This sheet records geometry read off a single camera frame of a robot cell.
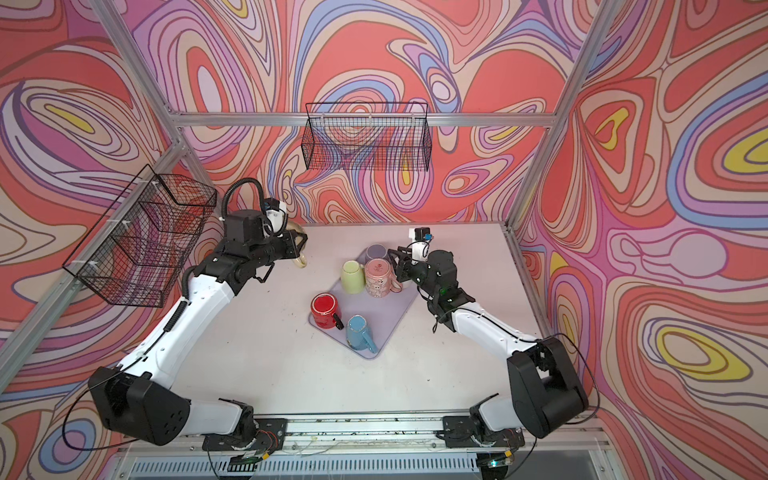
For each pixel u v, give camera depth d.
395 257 0.79
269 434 0.72
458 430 0.74
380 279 0.91
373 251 1.02
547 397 0.42
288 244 0.68
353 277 0.94
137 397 0.39
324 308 0.87
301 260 0.78
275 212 0.67
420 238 0.69
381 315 0.95
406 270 0.72
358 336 0.81
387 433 0.75
